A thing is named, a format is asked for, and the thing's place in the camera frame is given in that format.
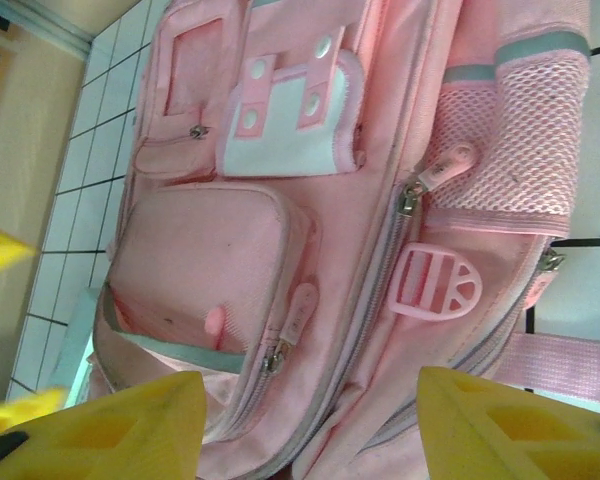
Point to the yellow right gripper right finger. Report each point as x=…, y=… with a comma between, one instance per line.
x=520, y=440

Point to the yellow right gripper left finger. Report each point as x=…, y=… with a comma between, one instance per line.
x=105, y=440

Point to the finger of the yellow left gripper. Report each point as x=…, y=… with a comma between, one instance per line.
x=20, y=407
x=0, y=250

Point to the pink student backpack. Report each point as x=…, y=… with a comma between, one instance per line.
x=330, y=200

